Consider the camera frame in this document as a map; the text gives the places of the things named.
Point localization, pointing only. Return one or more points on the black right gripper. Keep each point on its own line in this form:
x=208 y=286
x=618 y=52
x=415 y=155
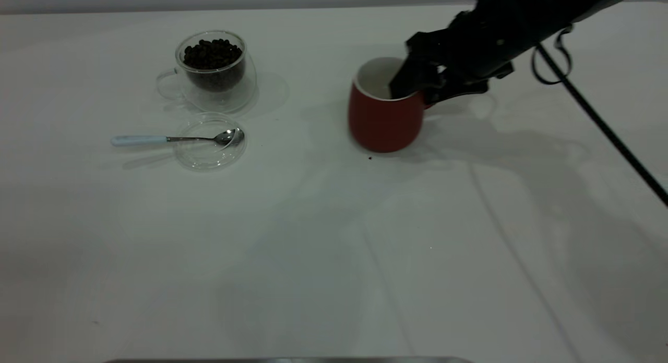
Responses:
x=475 y=45

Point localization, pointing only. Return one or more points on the dark coffee beans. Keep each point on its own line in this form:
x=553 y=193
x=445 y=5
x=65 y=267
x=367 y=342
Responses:
x=211 y=55

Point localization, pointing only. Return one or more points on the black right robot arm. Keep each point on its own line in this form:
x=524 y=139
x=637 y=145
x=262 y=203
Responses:
x=553 y=3

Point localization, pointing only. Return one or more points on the clear glass saucer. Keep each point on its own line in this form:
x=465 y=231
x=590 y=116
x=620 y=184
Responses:
x=206 y=157

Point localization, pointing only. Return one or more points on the red ceramic mug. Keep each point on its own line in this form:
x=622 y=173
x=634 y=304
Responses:
x=383 y=123

